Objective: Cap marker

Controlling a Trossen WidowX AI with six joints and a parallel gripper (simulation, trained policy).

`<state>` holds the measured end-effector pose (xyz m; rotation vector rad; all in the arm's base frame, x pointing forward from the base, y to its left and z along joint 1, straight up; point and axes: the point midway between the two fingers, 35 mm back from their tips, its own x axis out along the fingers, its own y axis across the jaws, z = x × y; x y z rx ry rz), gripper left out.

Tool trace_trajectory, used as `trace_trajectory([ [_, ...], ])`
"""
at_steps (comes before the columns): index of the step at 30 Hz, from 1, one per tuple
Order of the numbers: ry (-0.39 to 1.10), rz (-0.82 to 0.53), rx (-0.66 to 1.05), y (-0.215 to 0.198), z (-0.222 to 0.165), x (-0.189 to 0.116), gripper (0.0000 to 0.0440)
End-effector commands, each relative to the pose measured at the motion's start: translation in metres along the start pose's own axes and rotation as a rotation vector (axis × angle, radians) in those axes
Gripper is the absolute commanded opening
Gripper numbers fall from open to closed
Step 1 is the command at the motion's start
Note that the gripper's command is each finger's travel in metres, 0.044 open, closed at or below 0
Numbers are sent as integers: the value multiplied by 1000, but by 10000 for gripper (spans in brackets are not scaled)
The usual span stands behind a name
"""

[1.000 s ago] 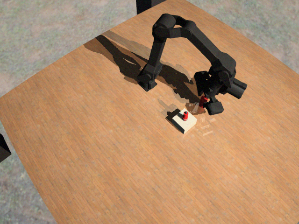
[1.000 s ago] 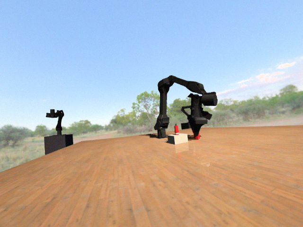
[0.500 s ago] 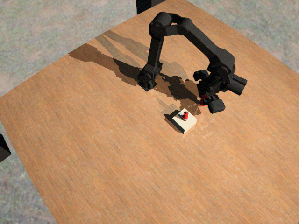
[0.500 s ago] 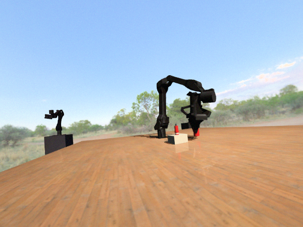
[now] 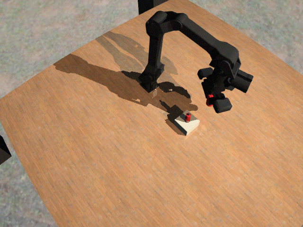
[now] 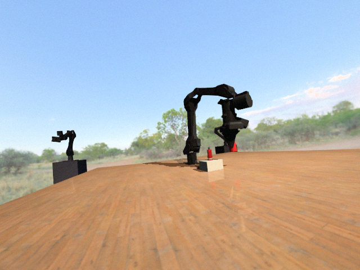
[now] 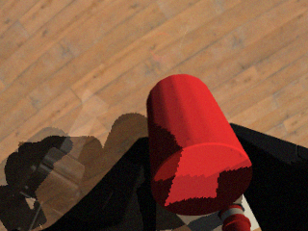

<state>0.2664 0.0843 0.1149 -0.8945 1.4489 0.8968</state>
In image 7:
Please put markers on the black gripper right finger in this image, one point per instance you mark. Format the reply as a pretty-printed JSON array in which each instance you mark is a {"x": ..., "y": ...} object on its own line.
[{"x": 278, "y": 191}]

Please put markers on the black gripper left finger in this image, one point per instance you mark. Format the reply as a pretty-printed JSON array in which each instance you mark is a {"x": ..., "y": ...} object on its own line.
[{"x": 122, "y": 201}]

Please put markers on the beige square block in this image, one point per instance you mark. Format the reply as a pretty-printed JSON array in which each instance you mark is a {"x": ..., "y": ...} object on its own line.
[{"x": 212, "y": 221}]

